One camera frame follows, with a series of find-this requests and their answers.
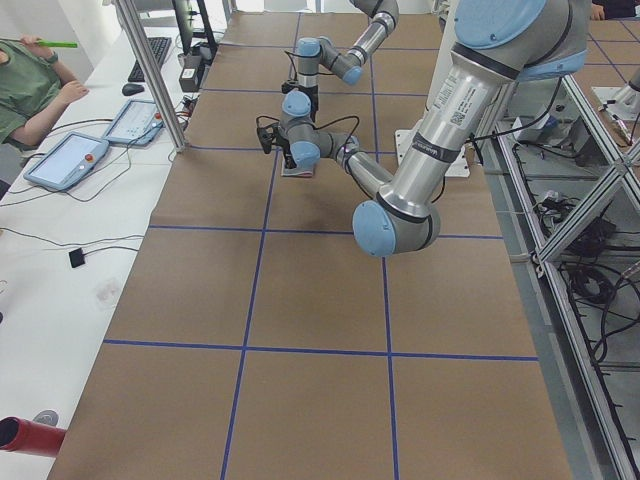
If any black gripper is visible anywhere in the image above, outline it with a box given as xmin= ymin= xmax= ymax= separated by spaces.
xmin=281 ymin=79 xmax=319 ymax=120
xmin=256 ymin=124 xmax=298 ymax=168

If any pink towel with grey edge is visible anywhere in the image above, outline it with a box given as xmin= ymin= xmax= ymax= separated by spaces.
xmin=281 ymin=160 xmax=315 ymax=178

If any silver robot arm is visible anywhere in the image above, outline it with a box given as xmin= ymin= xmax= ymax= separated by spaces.
xmin=281 ymin=0 xmax=399 ymax=120
xmin=257 ymin=1 xmax=591 ymax=257

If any black box with label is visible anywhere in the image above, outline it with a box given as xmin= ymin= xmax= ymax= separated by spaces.
xmin=179 ymin=55 xmax=205 ymax=93

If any black monitor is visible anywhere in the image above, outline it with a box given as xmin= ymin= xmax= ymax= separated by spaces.
xmin=172 ymin=0 xmax=218 ymax=58

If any far teach pendant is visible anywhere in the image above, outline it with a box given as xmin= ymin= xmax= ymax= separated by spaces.
xmin=102 ymin=99 xmax=164 ymax=147

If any teach pendant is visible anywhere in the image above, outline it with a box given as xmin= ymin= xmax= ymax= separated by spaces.
xmin=23 ymin=132 xmax=109 ymax=191
xmin=102 ymin=99 xmax=164 ymax=147

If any black keyboard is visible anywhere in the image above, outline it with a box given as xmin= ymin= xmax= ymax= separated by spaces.
xmin=127 ymin=36 xmax=173 ymax=83

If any black computer mouse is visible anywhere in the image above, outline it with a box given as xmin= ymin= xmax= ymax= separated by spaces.
xmin=121 ymin=83 xmax=145 ymax=97

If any near teach pendant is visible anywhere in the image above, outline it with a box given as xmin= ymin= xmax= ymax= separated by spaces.
xmin=23 ymin=132 xmax=109 ymax=191

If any small black square pad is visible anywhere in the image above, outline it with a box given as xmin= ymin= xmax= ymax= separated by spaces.
xmin=68 ymin=248 xmax=86 ymax=269

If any person in green shirt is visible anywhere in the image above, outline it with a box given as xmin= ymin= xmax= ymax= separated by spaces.
xmin=1 ymin=36 xmax=89 ymax=150

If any red cylinder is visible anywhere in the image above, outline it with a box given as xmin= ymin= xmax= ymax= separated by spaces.
xmin=1 ymin=417 xmax=66 ymax=458

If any aluminium frame post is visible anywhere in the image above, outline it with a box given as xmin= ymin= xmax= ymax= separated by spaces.
xmin=112 ymin=0 xmax=186 ymax=153

